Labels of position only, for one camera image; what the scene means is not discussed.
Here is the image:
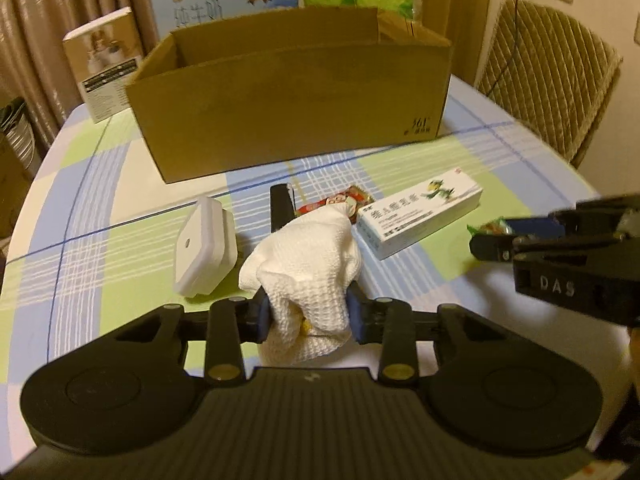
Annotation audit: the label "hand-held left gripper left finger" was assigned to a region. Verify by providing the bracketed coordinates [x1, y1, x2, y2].
[107, 287, 273, 387]

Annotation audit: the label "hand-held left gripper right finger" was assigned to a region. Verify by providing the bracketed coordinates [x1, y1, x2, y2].
[344, 282, 513, 387]

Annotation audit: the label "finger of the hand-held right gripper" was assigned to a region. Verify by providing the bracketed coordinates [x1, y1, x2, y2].
[504, 194, 640, 239]
[470, 233, 592, 262]

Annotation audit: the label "green snack packet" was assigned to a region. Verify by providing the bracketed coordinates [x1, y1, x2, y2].
[467, 216, 516, 239]

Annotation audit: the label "white knitted glove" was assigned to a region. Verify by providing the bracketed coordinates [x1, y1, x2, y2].
[237, 203, 361, 367]

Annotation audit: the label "long white ointment box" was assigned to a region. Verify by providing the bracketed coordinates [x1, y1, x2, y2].
[356, 167, 484, 261]

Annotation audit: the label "white square plastic case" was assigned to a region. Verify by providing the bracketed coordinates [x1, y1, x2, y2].
[172, 196, 238, 298]

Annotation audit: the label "black bar-shaped object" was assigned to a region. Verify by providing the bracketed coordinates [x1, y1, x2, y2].
[270, 184, 294, 233]

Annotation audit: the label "red snack packet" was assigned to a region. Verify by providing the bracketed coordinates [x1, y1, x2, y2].
[296, 184, 371, 218]

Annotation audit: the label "brown cardboard box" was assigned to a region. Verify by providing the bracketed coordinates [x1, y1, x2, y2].
[124, 6, 453, 185]

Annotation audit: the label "chair with quilted cover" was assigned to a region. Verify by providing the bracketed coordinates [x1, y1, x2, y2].
[472, 0, 625, 171]

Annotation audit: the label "yellow wooden panel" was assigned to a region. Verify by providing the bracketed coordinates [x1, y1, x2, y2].
[414, 0, 501, 81]

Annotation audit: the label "white appliance product box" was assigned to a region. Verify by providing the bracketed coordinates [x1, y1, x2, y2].
[62, 7, 146, 123]

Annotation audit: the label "stacked steel basins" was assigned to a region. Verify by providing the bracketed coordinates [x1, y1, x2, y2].
[0, 100, 43, 168]

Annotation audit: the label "brown shiny curtain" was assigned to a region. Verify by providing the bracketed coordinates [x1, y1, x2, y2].
[0, 0, 296, 151]

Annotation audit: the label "dark charger cable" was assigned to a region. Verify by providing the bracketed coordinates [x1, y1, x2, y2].
[487, 0, 533, 91]

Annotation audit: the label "blue milk box with handle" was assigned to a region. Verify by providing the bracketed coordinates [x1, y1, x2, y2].
[149, 0, 301, 42]

